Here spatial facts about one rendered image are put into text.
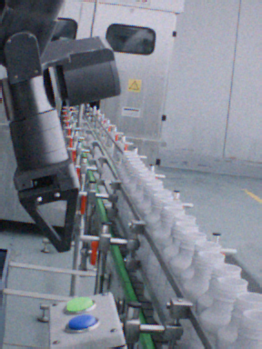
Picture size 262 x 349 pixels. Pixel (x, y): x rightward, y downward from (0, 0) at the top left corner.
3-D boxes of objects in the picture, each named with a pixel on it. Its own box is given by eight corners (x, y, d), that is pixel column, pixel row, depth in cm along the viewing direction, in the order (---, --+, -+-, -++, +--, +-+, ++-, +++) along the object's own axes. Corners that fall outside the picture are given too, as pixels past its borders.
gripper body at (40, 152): (74, 166, 81) (60, 104, 79) (76, 181, 71) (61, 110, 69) (20, 179, 80) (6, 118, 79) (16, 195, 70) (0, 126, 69)
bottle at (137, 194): (148, 247, 159) (158, 174, 156) (151, 254, 153) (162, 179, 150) (122, 244, 158) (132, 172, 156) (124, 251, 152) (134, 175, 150)
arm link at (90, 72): (-6, 9, 72) (1, 37, 65) (95, -15, 73) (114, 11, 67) (12, 99, 79) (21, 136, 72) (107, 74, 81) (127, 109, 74)
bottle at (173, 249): (151, 314, 112) (166, 218, 110) (187, 318, 112) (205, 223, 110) (152, 326, 106) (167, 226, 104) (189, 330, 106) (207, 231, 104)
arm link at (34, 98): (-4, 71, 75) (-4, 70, 70) (55, 55, 76) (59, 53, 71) (8, 128, 77) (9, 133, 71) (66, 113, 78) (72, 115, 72)
